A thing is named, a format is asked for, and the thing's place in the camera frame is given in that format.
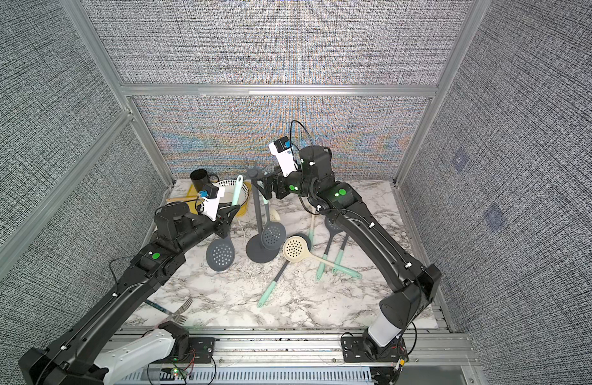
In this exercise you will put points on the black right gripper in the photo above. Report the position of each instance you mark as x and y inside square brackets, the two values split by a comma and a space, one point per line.
[276, 185]

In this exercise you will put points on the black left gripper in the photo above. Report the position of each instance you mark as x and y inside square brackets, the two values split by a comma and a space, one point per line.
[222, 223]

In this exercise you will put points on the grey utensil rack stand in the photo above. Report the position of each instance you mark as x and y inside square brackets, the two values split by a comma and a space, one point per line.
[256, 252]

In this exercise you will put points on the cream skimmer mint handle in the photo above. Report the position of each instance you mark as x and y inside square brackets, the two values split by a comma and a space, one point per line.
[269, 290]

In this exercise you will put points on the grey skimmer lone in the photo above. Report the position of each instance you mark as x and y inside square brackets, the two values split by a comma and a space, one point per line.
[274, 233]

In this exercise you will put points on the grey skimmer back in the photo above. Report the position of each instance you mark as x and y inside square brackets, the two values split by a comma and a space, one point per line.
[340, 254]

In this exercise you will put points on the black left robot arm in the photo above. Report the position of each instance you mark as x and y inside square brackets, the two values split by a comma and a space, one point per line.
[70, 359]

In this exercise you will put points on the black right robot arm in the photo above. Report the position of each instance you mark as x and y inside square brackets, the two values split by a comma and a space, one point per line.
[308, 173]

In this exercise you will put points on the white bowl black rim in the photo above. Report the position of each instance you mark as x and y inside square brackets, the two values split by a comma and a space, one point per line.
[230, 188]

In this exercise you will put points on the cream slotted spatula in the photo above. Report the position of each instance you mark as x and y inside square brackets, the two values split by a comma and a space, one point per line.
[275, 216]

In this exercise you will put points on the yellow tray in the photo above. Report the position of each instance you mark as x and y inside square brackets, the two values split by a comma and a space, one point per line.
[193, 194]

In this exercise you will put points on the black mug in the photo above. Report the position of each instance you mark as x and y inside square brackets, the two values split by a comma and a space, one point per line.
[200, 177]

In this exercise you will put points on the metal fork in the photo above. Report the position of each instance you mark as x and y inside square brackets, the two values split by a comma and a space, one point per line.
[176, 316]

